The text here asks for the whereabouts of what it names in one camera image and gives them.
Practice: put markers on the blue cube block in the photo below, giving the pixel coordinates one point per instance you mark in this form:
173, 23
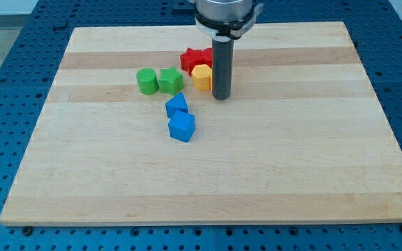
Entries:
182, 126

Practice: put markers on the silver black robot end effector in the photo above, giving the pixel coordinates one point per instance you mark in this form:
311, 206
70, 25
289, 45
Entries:
226, 19

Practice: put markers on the yellow hexagon block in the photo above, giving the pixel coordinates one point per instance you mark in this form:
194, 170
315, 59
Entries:
201, 76

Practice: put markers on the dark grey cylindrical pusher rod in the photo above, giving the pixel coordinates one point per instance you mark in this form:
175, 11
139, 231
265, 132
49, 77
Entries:
222, 61

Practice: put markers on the wooden board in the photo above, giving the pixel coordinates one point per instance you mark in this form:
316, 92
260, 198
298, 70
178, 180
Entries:
301, 140

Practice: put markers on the red star block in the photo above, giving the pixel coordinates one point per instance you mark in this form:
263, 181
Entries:
190, 59

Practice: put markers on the blue triangle block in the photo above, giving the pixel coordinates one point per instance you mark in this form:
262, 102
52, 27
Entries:
177, 103

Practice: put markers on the yellow heart block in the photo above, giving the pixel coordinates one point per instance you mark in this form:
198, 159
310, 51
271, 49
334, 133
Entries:
211, 81

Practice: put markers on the red block behind rod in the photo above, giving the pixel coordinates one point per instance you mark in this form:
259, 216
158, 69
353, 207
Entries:
207, 56

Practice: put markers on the green cylinder block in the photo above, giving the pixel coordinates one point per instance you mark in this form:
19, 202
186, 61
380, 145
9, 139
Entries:
147, 81

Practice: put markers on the green star block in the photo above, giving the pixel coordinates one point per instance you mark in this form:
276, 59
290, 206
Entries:
171, 81

